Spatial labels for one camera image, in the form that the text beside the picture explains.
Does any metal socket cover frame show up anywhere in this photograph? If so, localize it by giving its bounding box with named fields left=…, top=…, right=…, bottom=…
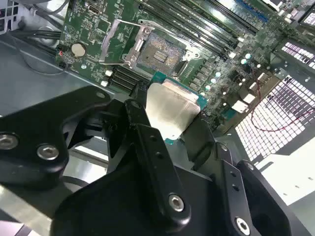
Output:
left=98, top=19, right=151, bottom=66

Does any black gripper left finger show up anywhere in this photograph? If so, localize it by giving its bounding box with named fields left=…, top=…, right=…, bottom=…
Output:
left=0, top=83, right=192, bottom=228

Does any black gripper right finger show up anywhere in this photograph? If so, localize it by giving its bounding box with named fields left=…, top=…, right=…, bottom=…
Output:
left=182, top=118, right=313, bottom=236

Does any silver CPU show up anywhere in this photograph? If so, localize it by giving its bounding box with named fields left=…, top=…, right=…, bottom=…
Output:
left=145, top=71, right=208, bottom=146

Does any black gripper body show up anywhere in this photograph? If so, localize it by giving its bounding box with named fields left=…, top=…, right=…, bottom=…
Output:
left=50, top=161, right=231, bottom=236

